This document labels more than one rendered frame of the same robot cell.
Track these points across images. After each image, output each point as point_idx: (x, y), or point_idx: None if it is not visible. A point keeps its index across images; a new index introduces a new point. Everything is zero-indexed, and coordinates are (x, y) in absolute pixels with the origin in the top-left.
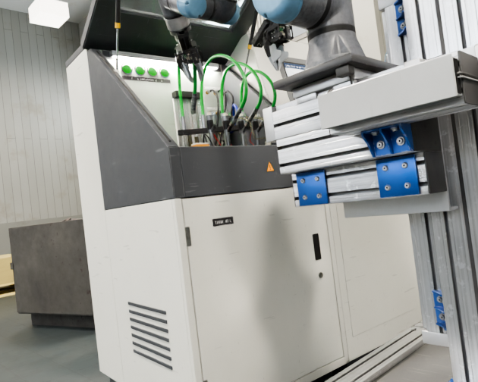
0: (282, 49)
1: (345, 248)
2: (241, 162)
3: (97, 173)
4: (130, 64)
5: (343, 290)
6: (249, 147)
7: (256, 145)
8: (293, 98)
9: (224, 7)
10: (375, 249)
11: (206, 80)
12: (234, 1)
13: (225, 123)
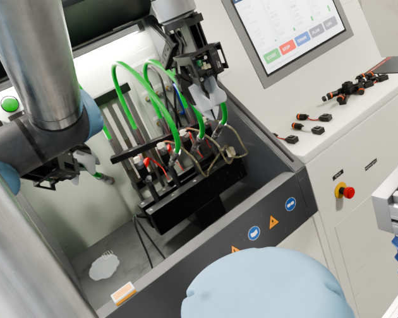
0: (214, 84)
1: (351, 265)
2: (191, 276)
3: None
4: (11, 96)
5: (351, 308)
6: (198, 250)
7: (207, 240)
8: (255, 55)
9: (60, 139)
10: (388, 238)
11: (129, 55)
12: (74, 122)
13: (163, 158)
